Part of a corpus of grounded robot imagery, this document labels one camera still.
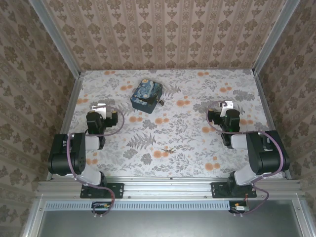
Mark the blue starry night box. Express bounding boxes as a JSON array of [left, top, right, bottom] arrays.
[[130, 78, 163, 115]]

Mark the floral table cloth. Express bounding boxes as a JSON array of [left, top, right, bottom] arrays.
[[52, 69, 284, 179]]

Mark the small electronics board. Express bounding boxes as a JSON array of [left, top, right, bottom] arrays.
[[230, 201, 249, 214], [92, 201, 112, 213]]

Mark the grey metal sheet panel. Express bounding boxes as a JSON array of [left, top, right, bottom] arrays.
[[23, 199, 312, 237]]

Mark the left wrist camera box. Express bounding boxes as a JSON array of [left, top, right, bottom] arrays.
[[91, 103, 107, 119]]

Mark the aluminium side rail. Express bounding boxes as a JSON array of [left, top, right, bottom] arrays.
[[252, 69, 292, 180], [45, 71, 84, 181]]

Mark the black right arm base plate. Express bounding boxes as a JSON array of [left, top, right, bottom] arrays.
[[211, 182, 258, 199]]

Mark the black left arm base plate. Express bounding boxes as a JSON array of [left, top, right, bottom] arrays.
[[80, 182, 124, 199]]

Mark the aluminium corner post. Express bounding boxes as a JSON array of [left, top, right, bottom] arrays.
[[28, 0, 82, 76], [252, 0, 301, 74]]

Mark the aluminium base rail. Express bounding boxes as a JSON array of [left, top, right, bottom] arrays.
[[36, 176, 305, 198]]

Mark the grey slotted cable duct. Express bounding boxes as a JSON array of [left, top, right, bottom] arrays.
[[45, 200, 232, 211]]

